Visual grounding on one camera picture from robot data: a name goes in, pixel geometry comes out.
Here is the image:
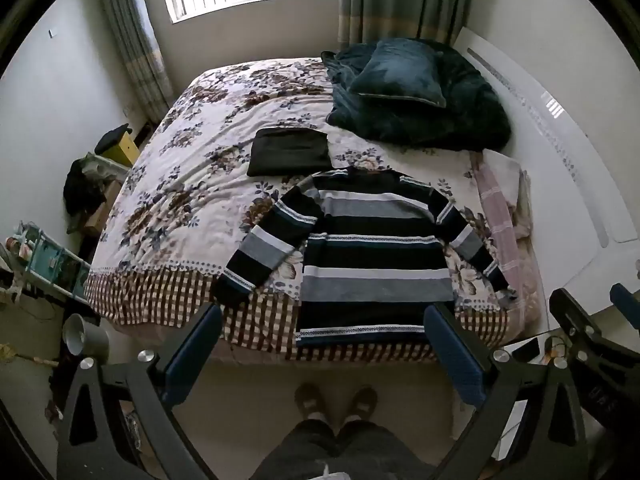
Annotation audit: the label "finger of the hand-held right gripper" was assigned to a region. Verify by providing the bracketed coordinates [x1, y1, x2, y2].
[609, 282, 640, 331]
[548, 288, 606, 361]

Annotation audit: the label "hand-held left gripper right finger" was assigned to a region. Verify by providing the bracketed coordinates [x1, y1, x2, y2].
[424, 304, 586, 480]

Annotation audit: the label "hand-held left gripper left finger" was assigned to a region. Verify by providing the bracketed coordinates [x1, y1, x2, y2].
[57, 304, 223, 480]

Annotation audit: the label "striped knit sweater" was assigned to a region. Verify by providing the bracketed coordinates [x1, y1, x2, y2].
[214, 167, 511, 346]

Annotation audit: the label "dark clothes heap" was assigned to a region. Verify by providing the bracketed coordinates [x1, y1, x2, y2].
[63, 157, 108, 233]

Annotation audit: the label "white nightstand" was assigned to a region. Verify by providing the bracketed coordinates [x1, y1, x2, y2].
[492, 327, 571, 461]

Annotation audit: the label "black phone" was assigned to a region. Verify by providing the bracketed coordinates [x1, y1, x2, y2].
[512, 337, 543, 363]

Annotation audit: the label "brown slipper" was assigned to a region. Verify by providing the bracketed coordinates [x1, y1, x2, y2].
[345, 385, 378, 421]
[294, 384, 328, 421]

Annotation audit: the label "grey waste bin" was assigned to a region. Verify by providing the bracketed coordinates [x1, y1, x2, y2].
[62, 313, 110, 361]

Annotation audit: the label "pink striped cloth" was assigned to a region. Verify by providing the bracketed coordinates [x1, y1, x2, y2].
[472, 150, 543, 321]

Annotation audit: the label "person's dark trousers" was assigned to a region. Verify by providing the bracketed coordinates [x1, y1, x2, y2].
[250, 419, 436, 480]

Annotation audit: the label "white headboard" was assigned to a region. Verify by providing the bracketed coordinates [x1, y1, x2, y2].
[452, 26, 640, 306]

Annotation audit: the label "teal storage rack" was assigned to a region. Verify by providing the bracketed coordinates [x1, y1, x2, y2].
[0, 220, 91, 306]

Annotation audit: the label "cardboard box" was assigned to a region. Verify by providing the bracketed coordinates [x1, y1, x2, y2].
[82, 180, 121, 238]

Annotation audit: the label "floral plaid bed blanket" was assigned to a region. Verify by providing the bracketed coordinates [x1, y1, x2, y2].
[82, 57, 543, 363]

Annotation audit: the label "yellow box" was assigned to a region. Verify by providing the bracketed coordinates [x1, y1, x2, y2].
[116, 130, 140, 166]

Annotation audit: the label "folded dark garment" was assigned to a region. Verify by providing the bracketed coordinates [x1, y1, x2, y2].
[246, 128, 333, 177]

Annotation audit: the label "black bag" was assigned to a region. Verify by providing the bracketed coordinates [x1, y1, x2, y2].
[95, 124, 132, 155]

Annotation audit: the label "dark teal duvet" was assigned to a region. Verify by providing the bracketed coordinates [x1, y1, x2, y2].
[321, 39, 512, 153]

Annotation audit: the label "dark teal pillow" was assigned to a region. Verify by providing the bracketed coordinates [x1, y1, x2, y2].
[348, 39, 447, 109]

